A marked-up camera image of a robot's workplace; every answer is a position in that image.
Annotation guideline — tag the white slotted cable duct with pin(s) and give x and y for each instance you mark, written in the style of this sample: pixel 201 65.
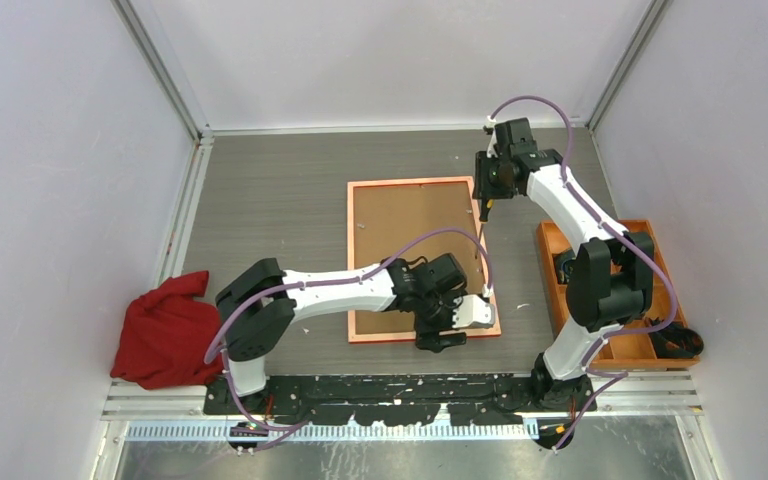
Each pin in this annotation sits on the white slotted cable duct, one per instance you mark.
pixel 225 430

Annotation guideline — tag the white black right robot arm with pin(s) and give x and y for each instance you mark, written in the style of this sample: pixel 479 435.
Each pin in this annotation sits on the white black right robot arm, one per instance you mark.
pixel 613 269

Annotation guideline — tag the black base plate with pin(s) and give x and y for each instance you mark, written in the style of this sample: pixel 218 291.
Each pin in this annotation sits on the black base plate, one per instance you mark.
pixel 401 400

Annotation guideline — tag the red cloth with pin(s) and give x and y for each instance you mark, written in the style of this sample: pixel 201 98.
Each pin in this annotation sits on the red cloth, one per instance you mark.
pixel 165 335

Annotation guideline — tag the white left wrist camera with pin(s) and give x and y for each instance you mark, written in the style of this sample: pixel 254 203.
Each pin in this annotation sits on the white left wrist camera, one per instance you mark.
pixel 475 311

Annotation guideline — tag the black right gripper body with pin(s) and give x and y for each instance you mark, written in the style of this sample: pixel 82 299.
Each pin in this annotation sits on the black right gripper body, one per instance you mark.
pixel 491 182

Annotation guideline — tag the red picture frame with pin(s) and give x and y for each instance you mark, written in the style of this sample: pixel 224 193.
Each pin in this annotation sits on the red picture frame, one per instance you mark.
pixel 385 215

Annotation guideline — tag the black yellow screwdriver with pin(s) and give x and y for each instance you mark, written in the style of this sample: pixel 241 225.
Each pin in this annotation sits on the black yellow screwdriver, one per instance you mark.
pixel 482 228

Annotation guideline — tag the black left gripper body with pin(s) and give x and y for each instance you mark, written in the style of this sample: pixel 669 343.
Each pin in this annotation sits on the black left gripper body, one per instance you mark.
pixel 438 310

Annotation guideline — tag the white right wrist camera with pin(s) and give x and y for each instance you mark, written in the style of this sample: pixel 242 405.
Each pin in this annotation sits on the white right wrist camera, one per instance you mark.
pixel 489 129

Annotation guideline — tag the orange compartment tray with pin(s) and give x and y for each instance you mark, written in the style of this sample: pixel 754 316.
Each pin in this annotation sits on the orange compartment tray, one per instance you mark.
pixel 626 352

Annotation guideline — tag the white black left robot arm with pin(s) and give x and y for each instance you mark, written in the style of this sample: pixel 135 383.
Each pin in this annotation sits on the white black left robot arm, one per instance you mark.
pixel 259 305

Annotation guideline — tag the blue yellow rolled tie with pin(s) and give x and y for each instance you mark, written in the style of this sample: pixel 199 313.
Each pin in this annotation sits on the blue yellow rolled tie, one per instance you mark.
pixel 563 265

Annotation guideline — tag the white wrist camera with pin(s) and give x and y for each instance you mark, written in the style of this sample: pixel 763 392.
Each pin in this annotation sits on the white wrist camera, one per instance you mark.
pixel 489 129
pixel 475 311

